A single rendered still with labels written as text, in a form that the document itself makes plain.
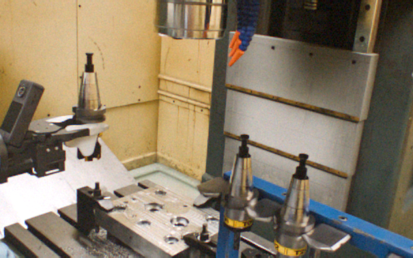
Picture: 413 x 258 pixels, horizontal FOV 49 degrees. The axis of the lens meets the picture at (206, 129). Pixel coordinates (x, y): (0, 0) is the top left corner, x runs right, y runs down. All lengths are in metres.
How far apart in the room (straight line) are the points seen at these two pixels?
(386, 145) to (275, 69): 0.38
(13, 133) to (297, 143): 0.86
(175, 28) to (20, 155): 0.38
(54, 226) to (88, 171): 0.68
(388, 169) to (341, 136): 0.15
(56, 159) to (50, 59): 1.16
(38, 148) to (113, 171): 1.21
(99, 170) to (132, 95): 0.45
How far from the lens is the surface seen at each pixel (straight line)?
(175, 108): 2.31
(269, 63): 1.41
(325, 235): 0.72
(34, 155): 0.84
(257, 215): 0.75
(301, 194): 0.71
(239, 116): 1.51
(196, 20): 0.94
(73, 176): 1.95
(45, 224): 1.35
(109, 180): 1.98
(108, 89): 2.17
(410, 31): 1.26
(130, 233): 1.14
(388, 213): 1.38
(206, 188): 0.82
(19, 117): 0.82
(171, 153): 2.40
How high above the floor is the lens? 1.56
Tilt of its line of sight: 18 degrees down
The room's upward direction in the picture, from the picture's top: 4 degrees clockwise
